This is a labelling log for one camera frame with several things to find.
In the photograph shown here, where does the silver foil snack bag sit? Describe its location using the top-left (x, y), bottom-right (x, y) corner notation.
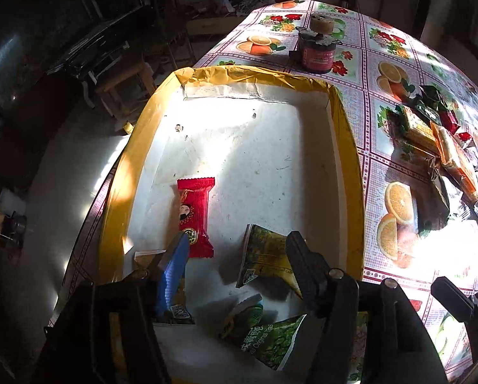
top-left (416, 159), bottom-right (478, 236)

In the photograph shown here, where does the red wrapped candy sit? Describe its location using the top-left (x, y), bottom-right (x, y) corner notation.
top-left (439, 109), bottom-right (473, 143)

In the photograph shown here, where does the orange cracker package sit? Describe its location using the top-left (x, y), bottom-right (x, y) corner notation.
top-left (430, 122), bottom-right (478, 204)

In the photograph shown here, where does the yellow-rimmed white cardboard tray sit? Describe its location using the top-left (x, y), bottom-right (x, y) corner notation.
top-left (98, 66), bottom-right (365, 383)

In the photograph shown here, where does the dark jar with pink label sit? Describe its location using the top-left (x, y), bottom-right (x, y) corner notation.
top-left (297, 12), bottom-right (341, 74)

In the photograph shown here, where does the green yellow cracker package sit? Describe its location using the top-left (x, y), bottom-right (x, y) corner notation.
top-left (396, 105), bottom-right (439, 155)

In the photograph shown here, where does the red candy packet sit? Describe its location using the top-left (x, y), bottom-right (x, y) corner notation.
top-left (177, 177), bottom-right (215, 258)

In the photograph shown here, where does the yellow green pea snack bag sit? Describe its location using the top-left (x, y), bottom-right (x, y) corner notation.
top-left (235, 224), bottom-right (302, 298)

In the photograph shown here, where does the wooden stool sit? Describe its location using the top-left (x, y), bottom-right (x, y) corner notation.
top-left (95, 55), bottom-right (156, 121)

